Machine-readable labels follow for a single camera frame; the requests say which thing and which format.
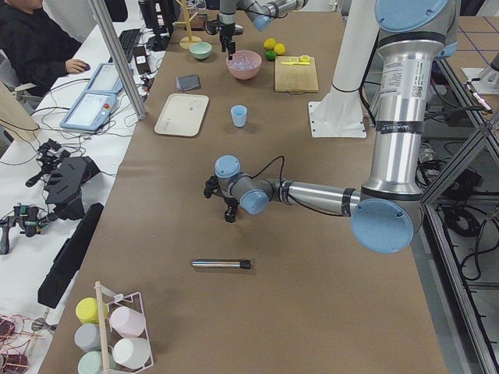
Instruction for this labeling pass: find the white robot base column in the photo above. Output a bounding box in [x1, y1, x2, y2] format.
[309, 0, 379, 138]

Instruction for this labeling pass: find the yellow cup in rack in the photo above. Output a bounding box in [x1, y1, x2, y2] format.
[75, 297, 99, 324]

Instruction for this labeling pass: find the teach pendant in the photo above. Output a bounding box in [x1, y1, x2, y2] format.
[87, 62, 123, 94]
[60, 91, 117, 132]

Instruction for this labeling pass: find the pink bowl of ice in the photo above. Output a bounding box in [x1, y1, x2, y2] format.
[225, 50, 262, 80]

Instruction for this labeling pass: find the seated person black hoodie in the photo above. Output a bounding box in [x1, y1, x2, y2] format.
[1, 1, 90, 97]

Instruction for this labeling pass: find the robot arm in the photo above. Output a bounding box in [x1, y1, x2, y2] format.
[217, 0, 308, 60]
[213, 1, 460, 253]

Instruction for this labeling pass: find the aluminium frame post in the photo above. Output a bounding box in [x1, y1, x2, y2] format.
[88, 0, 146, 120]

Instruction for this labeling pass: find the yellow plastic knife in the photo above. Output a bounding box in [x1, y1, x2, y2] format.
[281, 58, 310, 65]

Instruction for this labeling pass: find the white wire cup rack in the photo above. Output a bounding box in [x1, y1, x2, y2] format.
[94, 281, 154, 373]

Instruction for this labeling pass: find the teach pendant far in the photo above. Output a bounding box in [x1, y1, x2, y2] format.
[87, 62, 123, 94]

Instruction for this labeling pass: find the light blue plastic cup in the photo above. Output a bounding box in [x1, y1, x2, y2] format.
[230, 104, 247, 128]

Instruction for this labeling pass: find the dark wooden glass tray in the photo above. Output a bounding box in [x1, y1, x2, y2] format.
[191, 14, 207, 31]

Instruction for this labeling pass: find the green lime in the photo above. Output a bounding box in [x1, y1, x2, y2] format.
[264, 51, 277, 62]

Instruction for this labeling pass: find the black monitor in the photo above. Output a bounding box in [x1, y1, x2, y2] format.
[138, 0, 177, 51]

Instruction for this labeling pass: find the black long bar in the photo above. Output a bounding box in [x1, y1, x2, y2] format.
[37, 203, 104, 309]

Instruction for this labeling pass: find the mint cup in rack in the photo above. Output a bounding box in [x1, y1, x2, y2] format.
[77, 351, 104, 374]

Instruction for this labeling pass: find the black keyboard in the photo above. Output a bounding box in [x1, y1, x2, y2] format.
[119, 29, 141, 54]

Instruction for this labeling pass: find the bamboo cutting board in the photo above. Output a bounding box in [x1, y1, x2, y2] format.
[274, 56, 319, 94]

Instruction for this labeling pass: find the grey folded cloth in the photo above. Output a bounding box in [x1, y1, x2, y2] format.
[176, 74, 201, 92]

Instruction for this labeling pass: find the white cup in rack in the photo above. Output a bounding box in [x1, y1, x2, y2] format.
[112, 337, 151, 369]

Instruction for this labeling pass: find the grey cup in rack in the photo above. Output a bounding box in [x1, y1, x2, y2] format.
[74, 323, 101, 353]

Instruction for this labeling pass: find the mint green bowl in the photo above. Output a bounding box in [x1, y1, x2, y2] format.
[189, 41, 213, 61]

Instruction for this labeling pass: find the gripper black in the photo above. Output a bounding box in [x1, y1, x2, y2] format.
[220, 23, 235, 59]
[224, 197, 239, 223]

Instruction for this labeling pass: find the black gripper stand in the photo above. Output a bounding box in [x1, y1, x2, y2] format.
[25, 139, 101, 221]

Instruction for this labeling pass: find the cream rabbit tray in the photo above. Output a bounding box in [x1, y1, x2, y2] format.
[154, 93, 209, 137]

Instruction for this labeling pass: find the teach pendant near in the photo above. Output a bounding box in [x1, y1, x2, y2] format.
[60, 91, 117, 132]

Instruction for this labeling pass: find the pink cup in rack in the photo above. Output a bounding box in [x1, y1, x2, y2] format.
[109, 306, 146, 337]

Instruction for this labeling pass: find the yellow lemon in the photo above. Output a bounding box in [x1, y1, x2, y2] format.
[263, 37, 277, 51]
[273, 43, 286, 56]

